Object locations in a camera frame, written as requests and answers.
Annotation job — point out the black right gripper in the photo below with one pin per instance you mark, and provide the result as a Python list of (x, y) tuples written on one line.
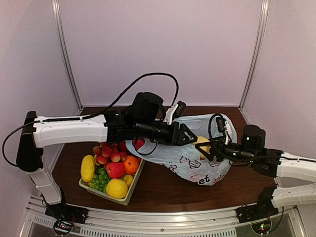
[(219, 144)]

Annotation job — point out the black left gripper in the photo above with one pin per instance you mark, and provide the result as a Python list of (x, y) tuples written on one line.
[(178, 140)]

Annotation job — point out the light blue plastic bag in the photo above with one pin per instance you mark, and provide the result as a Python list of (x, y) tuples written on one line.
[(184, 160)]

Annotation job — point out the pale yellow wrinkled fruit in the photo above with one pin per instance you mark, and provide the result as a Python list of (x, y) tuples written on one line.
[(206, 148)]

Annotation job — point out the red lychee bunch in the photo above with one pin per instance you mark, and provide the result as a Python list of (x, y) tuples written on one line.
[(110, 152)]

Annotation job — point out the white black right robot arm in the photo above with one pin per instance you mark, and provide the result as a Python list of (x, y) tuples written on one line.
[(268, 162)]

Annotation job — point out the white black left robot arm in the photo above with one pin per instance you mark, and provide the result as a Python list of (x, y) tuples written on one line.
[(144, 118)]

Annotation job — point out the pink red round fruit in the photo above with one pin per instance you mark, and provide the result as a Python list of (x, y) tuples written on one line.
[(138, 144)]

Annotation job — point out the orange fruit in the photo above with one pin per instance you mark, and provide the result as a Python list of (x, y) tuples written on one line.
[(131, 165)]

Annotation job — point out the small yellow lemon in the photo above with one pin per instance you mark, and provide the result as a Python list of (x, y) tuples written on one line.
[(128, 179)]

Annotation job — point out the red apple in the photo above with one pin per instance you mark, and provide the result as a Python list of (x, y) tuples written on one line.
[(115, 169)]

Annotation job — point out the large yellow lemon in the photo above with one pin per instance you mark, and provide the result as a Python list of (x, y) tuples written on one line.
[(117, 188)]

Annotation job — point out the beige perforated plastic basket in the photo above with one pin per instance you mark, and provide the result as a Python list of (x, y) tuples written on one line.
[(123, 201)]

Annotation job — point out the green grape bunch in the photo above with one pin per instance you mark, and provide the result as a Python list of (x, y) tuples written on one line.
[(100, 180)]

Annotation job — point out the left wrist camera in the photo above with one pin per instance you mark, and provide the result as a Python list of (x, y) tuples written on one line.
[(174, 112)]

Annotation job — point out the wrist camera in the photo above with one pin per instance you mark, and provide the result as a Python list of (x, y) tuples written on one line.
[(224, 128), (174, 112)]

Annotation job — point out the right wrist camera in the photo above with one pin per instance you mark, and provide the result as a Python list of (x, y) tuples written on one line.
[(224, 128)]

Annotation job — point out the front aluminium rail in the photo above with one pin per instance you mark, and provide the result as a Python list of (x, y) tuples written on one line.
[(109, 223)]

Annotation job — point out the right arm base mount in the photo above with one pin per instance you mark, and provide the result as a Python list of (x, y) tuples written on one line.
[(260, 213)]

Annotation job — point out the right aluminium frame post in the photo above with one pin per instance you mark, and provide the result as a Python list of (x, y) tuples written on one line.
[(263, 17)]

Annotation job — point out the aluminium frame post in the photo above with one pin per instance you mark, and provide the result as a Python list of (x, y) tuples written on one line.
[(263, 17), (64, 52)]

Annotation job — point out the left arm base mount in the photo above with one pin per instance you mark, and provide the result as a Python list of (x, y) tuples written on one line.
[(66, 217)]

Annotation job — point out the left aluminium frame post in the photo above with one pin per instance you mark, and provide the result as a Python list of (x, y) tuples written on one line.
[(64, 52)]

